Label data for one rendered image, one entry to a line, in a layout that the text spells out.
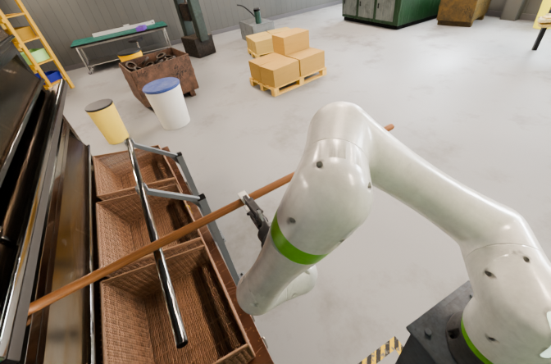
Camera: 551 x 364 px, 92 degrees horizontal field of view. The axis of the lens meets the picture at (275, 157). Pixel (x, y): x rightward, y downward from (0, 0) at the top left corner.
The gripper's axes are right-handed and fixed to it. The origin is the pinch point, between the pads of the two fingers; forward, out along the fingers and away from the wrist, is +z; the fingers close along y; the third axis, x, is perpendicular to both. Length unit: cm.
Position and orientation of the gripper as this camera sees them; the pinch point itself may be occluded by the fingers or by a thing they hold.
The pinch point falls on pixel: (245, 200)
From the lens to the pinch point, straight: 101.6
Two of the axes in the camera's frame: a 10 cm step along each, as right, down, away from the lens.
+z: -5.1, -4.8, 7.2
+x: 8.5, -4.0, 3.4
